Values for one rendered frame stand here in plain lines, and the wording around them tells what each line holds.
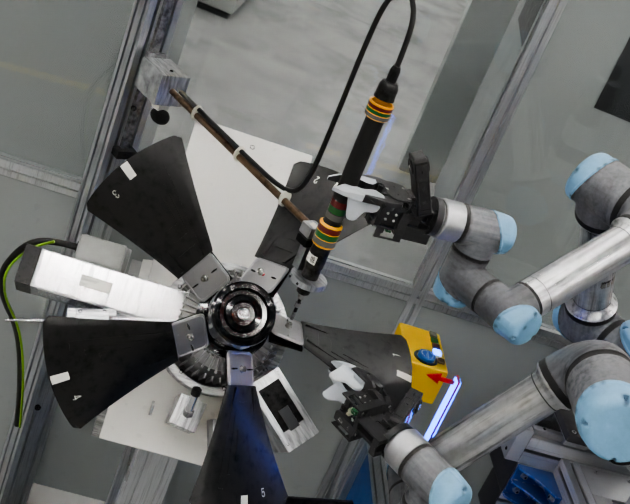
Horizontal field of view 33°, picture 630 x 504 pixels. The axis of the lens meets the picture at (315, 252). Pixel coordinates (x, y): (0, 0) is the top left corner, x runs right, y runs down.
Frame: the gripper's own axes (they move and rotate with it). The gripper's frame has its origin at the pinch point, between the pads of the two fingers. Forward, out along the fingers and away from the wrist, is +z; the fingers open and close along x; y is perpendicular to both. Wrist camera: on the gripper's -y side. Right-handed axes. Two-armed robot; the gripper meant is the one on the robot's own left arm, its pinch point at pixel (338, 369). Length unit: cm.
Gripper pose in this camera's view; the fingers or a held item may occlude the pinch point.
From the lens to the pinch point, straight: 198.5
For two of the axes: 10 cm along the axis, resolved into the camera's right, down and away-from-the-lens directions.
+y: -7.7, 1.3, -6.3
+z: -5.8, -5.5, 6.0
